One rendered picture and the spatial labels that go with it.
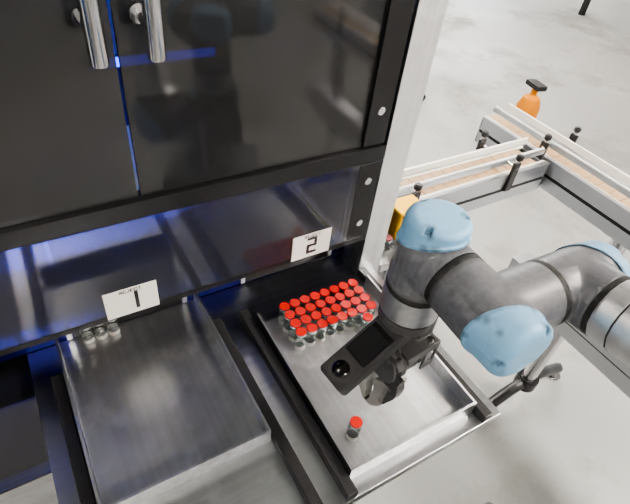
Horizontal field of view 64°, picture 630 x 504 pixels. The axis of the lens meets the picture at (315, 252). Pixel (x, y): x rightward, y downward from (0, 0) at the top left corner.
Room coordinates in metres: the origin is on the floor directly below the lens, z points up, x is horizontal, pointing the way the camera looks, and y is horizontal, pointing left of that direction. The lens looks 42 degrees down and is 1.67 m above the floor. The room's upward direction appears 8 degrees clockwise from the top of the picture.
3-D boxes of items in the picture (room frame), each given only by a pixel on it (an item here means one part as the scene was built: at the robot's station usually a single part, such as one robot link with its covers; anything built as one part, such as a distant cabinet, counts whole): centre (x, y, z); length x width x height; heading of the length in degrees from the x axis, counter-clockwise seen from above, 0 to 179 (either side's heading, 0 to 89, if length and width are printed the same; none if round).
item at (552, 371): (1.16, -0.86, 0.07); 0.50 x 0.08 x 0.14; 126
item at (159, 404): (0.46, 0.23, 0.90); 0.34 x 0.26 x 0.04; 36
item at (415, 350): (0.44, -0.13, 1.13); 0.09 x 0.08 x 0.12; 131
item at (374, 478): (0.50, 0.05, 0.87); 0.70 x 0.48 x 0.02; 126
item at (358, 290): (0.67, -0.03, 0.90); 0.18 x 0.02 x 0.05; 125
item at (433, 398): (0.56, -0.11, 0.90); 0.34 x 0.26 x 0.04; 35
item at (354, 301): (0.66, -0.05, 0.90); 0.18 x 0.02 x 0.05; 125
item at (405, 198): (0.90, -0.18, 1.00); 0.08 x 0.07 x 0.07; 36
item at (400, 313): (0.44, -0.12, 1.21); 0.08 x 0.08 x 0.05
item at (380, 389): (0.43, -0.14, 1.03); 0.06 x 0.03 x 0.09; 131
